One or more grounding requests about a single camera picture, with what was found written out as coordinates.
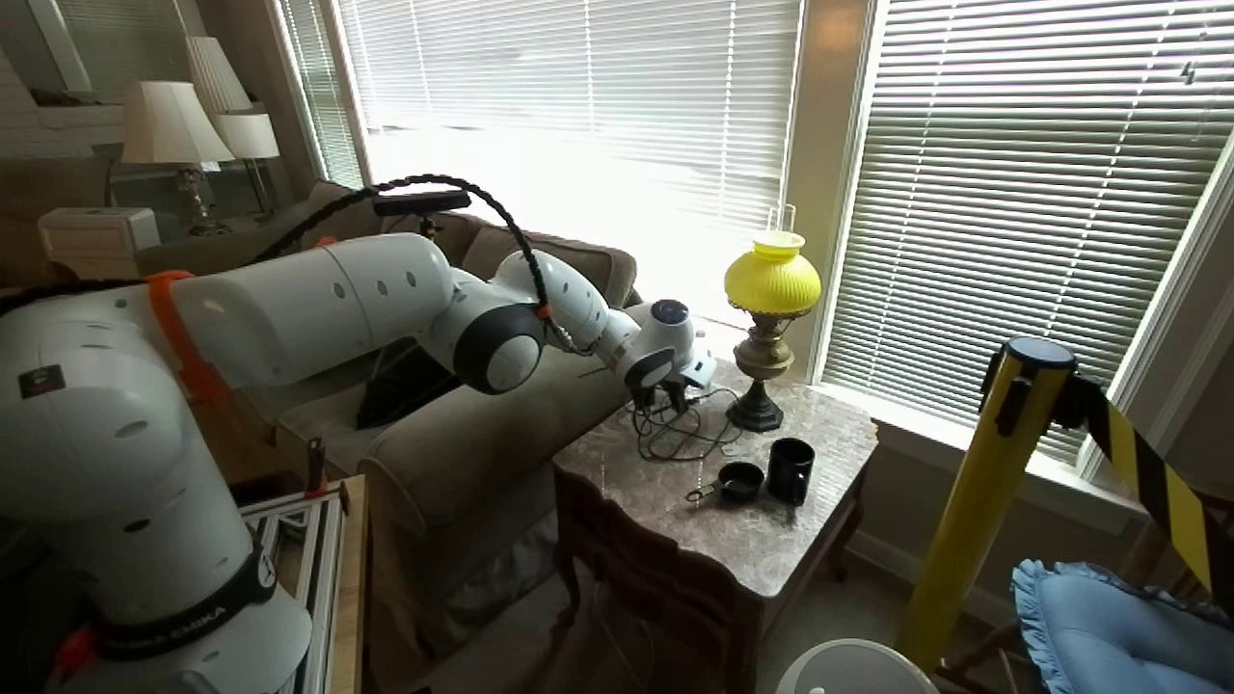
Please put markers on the yellow black striped belt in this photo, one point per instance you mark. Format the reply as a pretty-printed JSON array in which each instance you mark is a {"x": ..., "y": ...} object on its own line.
[{"x": 1160, "y": 489}]

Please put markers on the short black cup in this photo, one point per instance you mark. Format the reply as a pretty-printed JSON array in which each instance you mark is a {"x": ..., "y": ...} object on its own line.
[{"x": 741, "y": 489}]

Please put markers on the yellow stanchion post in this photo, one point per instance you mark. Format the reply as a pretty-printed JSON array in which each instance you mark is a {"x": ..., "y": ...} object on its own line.
[{"x": 977, "y": 515}]

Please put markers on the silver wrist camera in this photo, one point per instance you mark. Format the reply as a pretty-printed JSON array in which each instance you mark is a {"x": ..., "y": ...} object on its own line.
[{"x": 698, "y": 371}]

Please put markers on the beige fabric sofa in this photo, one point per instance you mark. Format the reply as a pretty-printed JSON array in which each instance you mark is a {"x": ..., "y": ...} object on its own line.
[{"x": 486, "y": 448}]

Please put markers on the white shade table lamp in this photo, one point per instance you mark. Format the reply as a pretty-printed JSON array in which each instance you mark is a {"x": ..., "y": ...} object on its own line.
[
  {"x": 219, "y": 73},
  {"x": 175, "y": 124},
  {"x": 247, "y": 137}
]

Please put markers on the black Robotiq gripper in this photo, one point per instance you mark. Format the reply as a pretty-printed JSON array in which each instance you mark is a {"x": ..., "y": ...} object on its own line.
[{"x": 656, "y": 376}]

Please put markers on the beige box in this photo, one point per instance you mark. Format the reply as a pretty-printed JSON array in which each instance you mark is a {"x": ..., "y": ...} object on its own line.
[{"x": 98, "y": 240}]

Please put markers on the blue cloth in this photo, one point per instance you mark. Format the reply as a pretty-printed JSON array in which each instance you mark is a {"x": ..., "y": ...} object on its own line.
[{"x": 1119, "y": 639}]

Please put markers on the aluminium mounting rail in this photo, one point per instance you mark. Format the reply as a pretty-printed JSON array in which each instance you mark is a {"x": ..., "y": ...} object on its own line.
[{"x": 315, "y": 579}]

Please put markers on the white window blind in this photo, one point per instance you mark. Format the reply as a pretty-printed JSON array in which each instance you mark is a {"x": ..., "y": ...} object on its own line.
[
  {"x": 579, "y": 102},
  {"x": 1026, "y": 196}
]

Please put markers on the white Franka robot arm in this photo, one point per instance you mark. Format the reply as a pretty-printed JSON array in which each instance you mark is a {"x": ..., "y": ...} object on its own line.
[{"x": 309, "y": 310}]

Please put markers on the tall black mug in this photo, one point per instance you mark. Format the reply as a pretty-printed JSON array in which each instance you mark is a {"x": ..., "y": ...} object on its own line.
[{"x": 791, "y": 476}]

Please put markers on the yellow shade brass lamp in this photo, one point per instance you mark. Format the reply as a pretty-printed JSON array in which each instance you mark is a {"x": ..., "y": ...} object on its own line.
[{"x": 773, "y": 280}]

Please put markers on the marble top side table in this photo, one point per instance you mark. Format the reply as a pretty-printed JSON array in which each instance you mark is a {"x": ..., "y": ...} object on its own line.
[{"x": 720, "y": 525}]

